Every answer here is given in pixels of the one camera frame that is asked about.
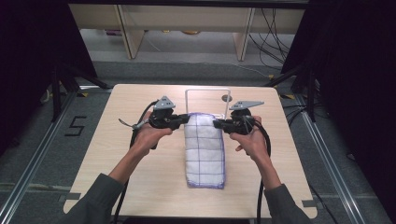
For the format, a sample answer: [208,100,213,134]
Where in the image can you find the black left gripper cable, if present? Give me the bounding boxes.
[113,99,161,224]

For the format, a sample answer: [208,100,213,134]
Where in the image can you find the person's left hand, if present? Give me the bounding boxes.
[133,111,174,157]

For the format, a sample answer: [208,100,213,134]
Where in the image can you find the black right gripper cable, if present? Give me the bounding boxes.
[255,119,273,224]

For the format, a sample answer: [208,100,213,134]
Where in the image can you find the black curtain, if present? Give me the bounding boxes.
[0,0,98,157]
[281,0,396,216]

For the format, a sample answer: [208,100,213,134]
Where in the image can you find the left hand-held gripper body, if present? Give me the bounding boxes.
[148,95,182,131]

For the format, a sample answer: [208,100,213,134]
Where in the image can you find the grey strap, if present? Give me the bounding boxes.
[118,118,151,131]

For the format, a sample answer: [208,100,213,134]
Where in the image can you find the black metal stand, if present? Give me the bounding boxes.
[263,63,318,123]
[50,63,114,123]

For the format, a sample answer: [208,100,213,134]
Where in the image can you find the metal floor rail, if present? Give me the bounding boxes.
[293,92,366,224]
[0,91,79,224]

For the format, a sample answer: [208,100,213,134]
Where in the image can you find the white plastic rack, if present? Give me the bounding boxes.
[184,87,233,120]

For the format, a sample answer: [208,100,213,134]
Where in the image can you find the black floor cables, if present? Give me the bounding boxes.
[281,103,314,127]

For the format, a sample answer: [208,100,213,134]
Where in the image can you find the bundle of black cables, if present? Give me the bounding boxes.
[247,7,297,70]

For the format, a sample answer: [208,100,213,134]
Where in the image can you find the person's right hand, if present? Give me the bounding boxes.
[234,115,273,164]

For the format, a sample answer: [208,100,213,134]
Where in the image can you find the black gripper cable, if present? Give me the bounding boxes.
[255,119,273,224]
[113,99,161,224]

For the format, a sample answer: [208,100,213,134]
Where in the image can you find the white checked cloth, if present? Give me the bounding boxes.
[183,112,227,190]

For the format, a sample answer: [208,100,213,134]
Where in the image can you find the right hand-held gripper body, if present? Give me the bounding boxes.
[228,100,265,136]

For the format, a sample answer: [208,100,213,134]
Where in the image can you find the beige wooden desk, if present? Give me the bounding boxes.
[68,3,306,62]

